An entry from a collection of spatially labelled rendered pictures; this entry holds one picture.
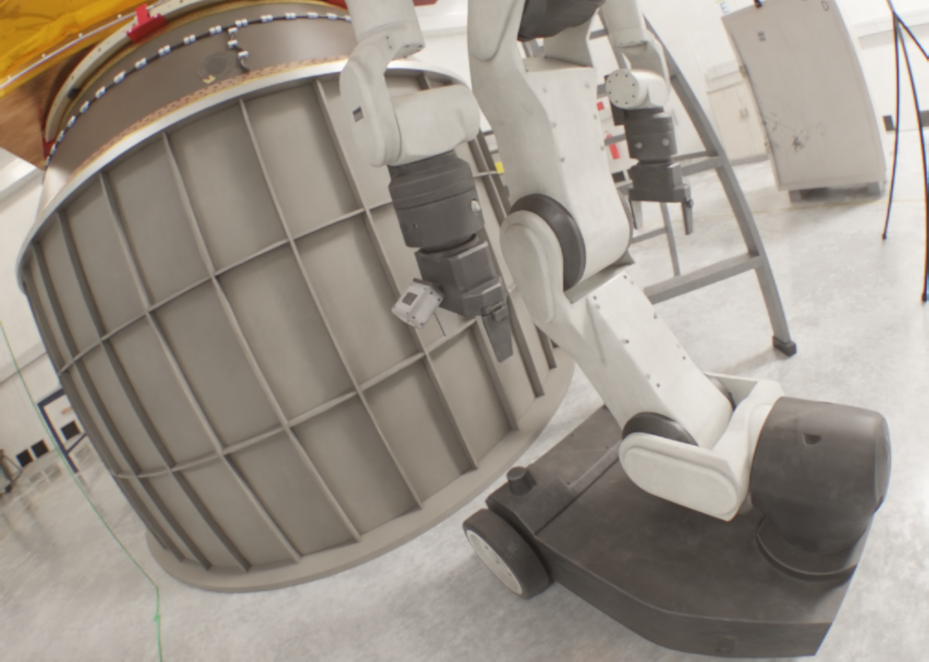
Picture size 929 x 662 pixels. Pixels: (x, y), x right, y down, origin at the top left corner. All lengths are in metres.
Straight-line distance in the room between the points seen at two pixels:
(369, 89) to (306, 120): 0.67
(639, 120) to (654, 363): 0.38
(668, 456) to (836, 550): 0.28
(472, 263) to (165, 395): 0.88
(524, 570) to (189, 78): 1.31
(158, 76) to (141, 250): 0.49
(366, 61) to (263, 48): 0.87
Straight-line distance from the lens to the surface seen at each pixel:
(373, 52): 0.40
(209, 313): 1.00
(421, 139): 0.40
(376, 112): 0.39
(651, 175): 0.75
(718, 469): 0.54
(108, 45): 1.60
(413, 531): 1.10
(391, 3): 0.43
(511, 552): 0.73
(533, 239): 0.53
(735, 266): 1.29
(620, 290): 0.62
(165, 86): 1.23
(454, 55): 8.85
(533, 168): 0.56
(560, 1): 0.52
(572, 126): 0.56
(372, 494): 1.12
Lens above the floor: 0.69
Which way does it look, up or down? 14 degrees down
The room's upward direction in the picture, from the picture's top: 22 degrees counter-clockwise
